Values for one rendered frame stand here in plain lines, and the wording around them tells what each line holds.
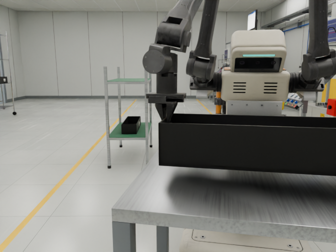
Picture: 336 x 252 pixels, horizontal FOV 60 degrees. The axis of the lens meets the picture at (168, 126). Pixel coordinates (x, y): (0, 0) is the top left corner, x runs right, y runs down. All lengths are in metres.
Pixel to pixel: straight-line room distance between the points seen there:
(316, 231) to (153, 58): 0.49
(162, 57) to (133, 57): 9.97
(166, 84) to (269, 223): 0.41
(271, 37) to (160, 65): 0.65
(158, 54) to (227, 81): 0.60
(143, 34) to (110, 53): 1.36
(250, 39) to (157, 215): 0.85
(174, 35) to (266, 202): 0.45
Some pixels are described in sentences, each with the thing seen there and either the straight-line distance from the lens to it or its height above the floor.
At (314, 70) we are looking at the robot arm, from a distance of 1.20.
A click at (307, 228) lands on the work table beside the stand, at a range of 0.62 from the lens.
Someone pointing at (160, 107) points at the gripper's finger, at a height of 0.98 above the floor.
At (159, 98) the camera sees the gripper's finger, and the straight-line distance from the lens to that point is 0.77.
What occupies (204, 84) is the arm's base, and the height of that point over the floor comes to 1.01.
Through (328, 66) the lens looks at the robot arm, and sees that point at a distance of 1.22.
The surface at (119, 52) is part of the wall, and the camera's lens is 10.74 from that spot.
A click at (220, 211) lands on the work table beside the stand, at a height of 0.80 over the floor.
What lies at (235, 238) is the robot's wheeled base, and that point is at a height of 0.28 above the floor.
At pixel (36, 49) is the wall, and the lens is 11.54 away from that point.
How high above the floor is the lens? 1.08
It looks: 11 degrees down
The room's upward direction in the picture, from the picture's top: straight up
